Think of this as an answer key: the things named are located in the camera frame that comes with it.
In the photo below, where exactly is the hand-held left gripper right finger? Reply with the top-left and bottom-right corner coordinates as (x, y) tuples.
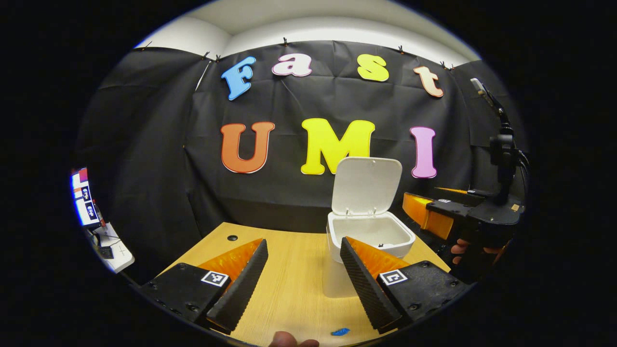
(340, 236), (470, 335)

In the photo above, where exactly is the white desktop garbage bin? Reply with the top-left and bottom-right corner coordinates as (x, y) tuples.
(325, 157), (416, 299)

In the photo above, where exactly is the white display screen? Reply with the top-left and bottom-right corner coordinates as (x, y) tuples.
(71, 167), (101, 227)

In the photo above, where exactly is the black backdrop cloth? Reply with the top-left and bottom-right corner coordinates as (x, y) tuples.
(72, 41), (531, 285)

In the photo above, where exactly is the wooden desktop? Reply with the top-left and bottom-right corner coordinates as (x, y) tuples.
(161, 222), (451, 347)

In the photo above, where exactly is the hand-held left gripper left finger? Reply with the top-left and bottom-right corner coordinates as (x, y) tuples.
(137, 239), (269, 335)

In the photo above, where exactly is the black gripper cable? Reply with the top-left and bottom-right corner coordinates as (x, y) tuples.
(513, 147), (530, 193)

